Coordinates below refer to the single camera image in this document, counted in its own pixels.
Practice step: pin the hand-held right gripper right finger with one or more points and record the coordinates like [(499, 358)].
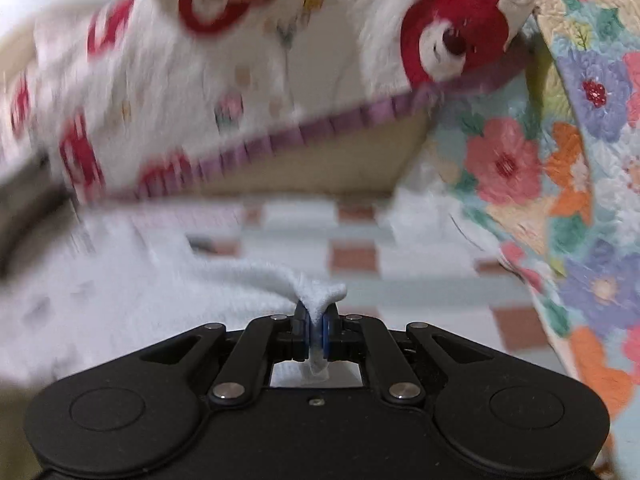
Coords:
[(327, 335)]

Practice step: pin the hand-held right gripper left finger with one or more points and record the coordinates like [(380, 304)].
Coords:
[(302, 335)]

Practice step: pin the white printed shirt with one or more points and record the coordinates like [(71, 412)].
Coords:
[(150, 300)]

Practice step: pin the checked bed sheet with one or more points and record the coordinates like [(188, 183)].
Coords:
[(400, 270)]

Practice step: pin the red bear print quilt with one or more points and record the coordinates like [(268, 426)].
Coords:
[(350, 35)]

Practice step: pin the floral quilt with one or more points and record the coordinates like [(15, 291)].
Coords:
[(590, 110)]

